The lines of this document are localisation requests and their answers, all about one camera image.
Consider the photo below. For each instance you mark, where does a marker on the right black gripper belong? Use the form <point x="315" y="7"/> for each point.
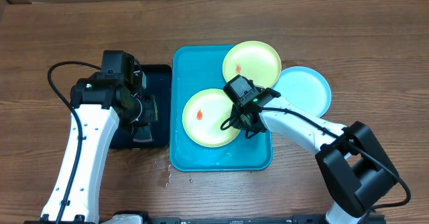
<point x="239" y="123"/>

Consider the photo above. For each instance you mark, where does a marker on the yellow-green plate bottom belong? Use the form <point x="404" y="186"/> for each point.
<point x="203" y="115"/>

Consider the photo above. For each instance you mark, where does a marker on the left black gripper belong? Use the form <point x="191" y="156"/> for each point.
<point x="152" y="113"/>

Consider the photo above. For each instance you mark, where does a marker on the yellow-green plate top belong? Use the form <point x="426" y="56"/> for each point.
<point x="255" y="60"/>

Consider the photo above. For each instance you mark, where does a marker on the black rectangular tray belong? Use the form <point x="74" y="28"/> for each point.
<point x="159" y="84"/>

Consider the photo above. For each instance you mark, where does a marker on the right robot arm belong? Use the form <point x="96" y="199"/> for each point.
<point x="355" y="168"/>

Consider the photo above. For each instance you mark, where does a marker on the dark green sponge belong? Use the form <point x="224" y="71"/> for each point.
<point x="142" y="134"/>

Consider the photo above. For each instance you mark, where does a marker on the light blue plate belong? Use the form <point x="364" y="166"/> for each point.
<point x="306" y="89"/>

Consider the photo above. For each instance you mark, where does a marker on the yellow-green plate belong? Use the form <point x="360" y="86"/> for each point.
<point x="255" y="60"/>
<point x="203" y="115"/>

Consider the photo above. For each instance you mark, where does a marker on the teal plastic tray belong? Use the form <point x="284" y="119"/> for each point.
<point x="196" y="68"/>

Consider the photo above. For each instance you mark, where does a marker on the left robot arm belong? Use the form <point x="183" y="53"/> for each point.
<point x="106" y="104"/>

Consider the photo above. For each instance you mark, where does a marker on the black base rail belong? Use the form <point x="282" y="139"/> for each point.
<point x="143" y="217"/>

